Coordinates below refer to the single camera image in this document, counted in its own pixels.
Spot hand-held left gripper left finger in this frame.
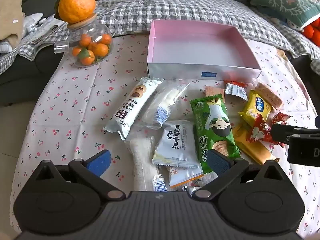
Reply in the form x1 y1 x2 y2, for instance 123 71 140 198
35 149 125 202

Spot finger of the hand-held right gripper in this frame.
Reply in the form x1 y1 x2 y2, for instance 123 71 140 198
271 123 320 145

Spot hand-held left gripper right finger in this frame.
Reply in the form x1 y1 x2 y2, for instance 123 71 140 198
194 149 285 202

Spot red candy packet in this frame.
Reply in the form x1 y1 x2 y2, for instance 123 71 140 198
271 112 292 125
246 115 285 148

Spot golden orange snack packet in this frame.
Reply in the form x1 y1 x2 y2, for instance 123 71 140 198
232 122 280 165

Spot yellow biscuit packet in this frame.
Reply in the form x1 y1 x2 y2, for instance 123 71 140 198
237 90 273 126

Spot pink wafer packet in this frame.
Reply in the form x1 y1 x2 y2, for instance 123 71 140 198
255 82 283 110

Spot green cartoon snack packet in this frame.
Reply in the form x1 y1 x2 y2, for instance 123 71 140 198
189 94 241 175

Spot small orange white packet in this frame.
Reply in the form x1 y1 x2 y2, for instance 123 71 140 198
166 165 203 188

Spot clear rice cracker packet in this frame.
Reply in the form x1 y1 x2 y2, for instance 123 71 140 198
129 136 168 192

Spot white cookie packet black print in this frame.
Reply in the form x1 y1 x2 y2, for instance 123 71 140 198
152 120 200 168

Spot red packet white label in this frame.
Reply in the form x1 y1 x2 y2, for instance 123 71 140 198
224 80 250 98

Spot grey chocolate biscuit packet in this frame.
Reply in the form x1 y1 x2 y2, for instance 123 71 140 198
103 77 165 140

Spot small orange wafer square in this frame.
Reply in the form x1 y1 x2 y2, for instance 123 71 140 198
204 85 225 103

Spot clear packet blue label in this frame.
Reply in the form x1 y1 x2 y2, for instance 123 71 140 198
139 82 190 130

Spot pink cardboard box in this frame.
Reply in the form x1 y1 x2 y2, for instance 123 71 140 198
147 19 262 81

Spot cherry print tablecloth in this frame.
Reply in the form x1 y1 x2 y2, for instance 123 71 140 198
10 34 318 235

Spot orange plush toy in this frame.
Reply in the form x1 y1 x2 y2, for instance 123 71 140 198
301 17 320 47

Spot blue white plush toy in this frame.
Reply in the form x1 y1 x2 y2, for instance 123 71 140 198
285 17 304 29

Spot dark grey sofa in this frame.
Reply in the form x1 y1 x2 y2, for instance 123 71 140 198
0 0 320 107

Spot pile of small mandarins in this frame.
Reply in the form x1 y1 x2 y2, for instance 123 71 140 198
72 33 112 66

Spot green pillow white branch print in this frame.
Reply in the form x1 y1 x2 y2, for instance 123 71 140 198
250 0 320 30

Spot glass teapot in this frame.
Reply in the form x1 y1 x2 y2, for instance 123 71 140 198
54 14 118 68

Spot wooden teapot lid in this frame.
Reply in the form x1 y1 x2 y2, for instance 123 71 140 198
66 14 97 29

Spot white plastic packet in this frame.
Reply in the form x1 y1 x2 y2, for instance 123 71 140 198
24 13 68 34

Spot large orange with leaves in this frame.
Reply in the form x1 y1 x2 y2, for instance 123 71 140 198
54 0 97 25

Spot grey checked blanket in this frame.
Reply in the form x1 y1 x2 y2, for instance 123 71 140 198
0 0 320 68

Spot beige cloth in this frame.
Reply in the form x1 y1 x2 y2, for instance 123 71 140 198
0 0 25 42

